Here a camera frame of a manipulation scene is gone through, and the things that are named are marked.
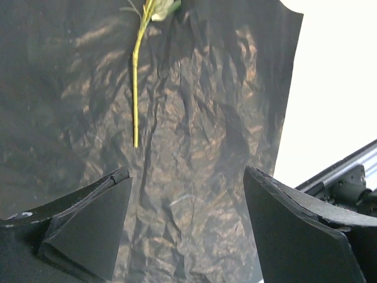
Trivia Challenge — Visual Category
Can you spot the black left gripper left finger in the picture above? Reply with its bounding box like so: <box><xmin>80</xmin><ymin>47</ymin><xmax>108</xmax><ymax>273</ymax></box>
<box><xmin>1</xmin><ymin>167</ymin><xmax>133</xmax><ymax>282</ymax></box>

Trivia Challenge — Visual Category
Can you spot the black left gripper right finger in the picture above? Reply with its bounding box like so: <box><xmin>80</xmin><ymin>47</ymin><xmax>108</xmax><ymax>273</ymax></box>
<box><xmin>243</xmin><ymin>166</ymin><xmax>376</xmax><ymax>283</ymax></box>

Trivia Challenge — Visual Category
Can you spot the yellow flower stem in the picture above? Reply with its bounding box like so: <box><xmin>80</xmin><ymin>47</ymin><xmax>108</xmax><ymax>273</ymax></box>
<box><xmin>119</xmin><ymin>0</ymin><xmax>181</xmax><ymax>149</ymax></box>

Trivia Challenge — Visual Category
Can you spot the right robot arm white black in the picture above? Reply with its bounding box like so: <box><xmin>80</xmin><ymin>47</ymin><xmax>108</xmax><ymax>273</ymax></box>
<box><xmin>321</xmin><ymin>164</ymin><xmax>376</xmax><ymax>217</ymax></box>

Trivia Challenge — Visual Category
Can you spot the black wrapping paper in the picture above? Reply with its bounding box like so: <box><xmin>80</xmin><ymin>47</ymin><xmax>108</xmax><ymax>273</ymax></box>
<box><xmin>1</xmin><ymin>1</ymin><xmax>303</xmax><ymax>282</ymax></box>

